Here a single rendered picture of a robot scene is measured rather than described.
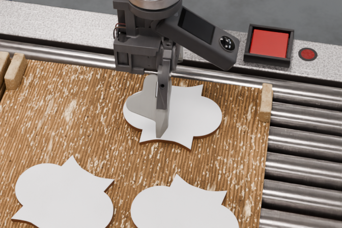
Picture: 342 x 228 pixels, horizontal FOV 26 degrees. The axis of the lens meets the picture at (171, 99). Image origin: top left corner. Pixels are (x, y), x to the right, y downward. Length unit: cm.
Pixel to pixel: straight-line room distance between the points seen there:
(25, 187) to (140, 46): 25
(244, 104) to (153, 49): 22
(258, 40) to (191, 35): 30
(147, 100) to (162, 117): 3
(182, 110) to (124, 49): 18
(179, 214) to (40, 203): 19
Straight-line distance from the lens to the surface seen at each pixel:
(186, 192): 102
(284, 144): 112
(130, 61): 99
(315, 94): 119
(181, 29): 95
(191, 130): 109
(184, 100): 112
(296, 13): 271
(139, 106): 101
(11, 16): 133
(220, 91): 115
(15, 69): 116
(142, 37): 98
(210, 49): 96
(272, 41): 124
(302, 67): 123
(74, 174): 104
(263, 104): 110
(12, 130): 112
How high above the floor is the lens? 179
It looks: 49 degrees down
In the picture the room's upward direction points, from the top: straight up
